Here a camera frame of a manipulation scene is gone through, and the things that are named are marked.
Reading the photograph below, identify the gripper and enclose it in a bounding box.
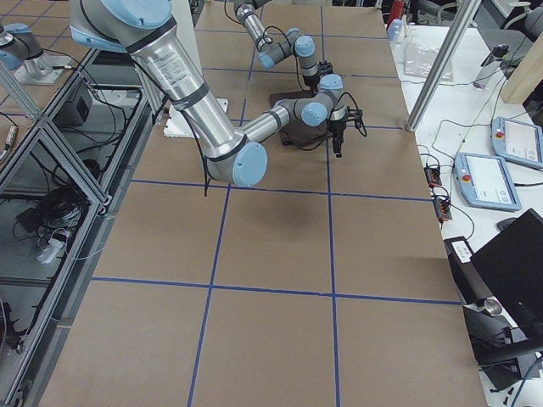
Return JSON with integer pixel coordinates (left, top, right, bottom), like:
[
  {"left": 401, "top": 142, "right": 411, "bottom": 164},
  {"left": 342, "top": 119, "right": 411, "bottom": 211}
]
[
  {"left": 328, "top": 120, "right": 346, "bottom": 158},
  {"left": 302, "top": 73, "right": 321, "bottom": 88}
]

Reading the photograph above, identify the brown t-shirt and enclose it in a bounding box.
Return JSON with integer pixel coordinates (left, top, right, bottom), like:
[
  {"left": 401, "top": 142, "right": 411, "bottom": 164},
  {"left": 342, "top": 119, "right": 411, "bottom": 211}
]
[{"left": 269, "top": 90, "right": 331, "bottom": 149}]

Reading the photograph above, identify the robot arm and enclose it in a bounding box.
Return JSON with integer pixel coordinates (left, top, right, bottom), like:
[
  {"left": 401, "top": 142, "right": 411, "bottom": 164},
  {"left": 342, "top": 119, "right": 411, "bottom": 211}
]
[
  {"left": 70, "top": 1, "right": 349, "bottom": 187},
  {"left": 233, "top": 1, "right": 322, "bottom": 92}
]

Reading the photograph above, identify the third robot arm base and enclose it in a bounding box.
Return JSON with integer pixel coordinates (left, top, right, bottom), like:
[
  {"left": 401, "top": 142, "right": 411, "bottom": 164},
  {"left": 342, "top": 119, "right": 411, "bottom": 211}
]
[{"left": 1, "top": 23, "right": 72, "bottom": 85}]

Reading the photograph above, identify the clear acrylic rack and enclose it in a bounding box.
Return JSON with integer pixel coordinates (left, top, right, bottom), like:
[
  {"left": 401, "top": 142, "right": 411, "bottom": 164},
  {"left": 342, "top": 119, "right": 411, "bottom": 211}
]
[{"left": 394, "top": 21, "right": 449, "bottom": 85}]

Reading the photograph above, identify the red cylinder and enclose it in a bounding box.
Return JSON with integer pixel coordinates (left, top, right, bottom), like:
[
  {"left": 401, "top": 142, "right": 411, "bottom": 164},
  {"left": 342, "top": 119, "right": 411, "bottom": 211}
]
[{"left": 388, "top": 0, "right": 405, "bottom": 25}]

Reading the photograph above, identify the brown paper table cover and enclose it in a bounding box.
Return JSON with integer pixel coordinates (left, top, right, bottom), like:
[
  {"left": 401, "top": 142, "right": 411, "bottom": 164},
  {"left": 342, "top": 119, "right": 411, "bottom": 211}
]
[{"left": 41, "top": 4, "right": 485, "bottom": 406}]

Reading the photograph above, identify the near teach pendant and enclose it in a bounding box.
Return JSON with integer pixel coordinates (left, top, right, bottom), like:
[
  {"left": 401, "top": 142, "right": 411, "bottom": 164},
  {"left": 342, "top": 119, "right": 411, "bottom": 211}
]
[{"left": 454, "top": 153, "right": 522, "bottom": 212}]

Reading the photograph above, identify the teach pendant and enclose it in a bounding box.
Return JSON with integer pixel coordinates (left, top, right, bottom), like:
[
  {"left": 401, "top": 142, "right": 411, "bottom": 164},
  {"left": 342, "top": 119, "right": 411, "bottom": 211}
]
[
  {"left": 454, "top": 153, "right": 522, "bottom": 212},
  {"left": 490, "top": 117, "right": 542, "bottom": 170}
]

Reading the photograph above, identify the water bottle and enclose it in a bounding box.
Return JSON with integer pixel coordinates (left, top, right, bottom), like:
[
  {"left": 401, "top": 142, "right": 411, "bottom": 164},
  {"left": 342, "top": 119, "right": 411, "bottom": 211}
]
[{"left": 473, "top": 44, "right": 509, "bottom": 89}]

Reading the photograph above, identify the far teach pendant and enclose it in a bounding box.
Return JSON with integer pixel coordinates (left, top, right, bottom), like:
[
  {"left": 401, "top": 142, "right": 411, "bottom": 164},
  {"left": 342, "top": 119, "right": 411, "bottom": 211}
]
[{"left": 490, "top": 117, "right": 542, "bottom": 170}]

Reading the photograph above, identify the black laptop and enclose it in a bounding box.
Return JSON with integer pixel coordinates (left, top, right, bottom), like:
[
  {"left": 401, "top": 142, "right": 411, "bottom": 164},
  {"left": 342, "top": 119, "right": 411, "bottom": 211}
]
[{"left": 471, "top": 209, "right": 542, "bottom": 337}]

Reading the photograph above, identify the black paper roll holder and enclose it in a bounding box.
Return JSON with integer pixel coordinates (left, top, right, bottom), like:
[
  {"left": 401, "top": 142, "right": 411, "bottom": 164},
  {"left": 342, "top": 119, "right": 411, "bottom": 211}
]
[{"left": 445, "top": 237, "right": 542, "bottom": 390}]

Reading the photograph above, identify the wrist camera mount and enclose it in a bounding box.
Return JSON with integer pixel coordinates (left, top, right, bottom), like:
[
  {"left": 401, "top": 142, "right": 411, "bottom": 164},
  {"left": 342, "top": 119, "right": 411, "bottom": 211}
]
[
  {"left": 318, "top": 60, "right": 333, "bottom": 77},
  {"left": 347, "top": 108, "right": 367, "bottom": 137}
]

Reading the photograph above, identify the aluminium frame post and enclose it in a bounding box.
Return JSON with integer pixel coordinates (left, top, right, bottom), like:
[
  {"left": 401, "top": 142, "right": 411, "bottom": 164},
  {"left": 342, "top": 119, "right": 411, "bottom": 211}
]
[{"left": 406, "top": 0, "right": 482, "bottom": 132}]

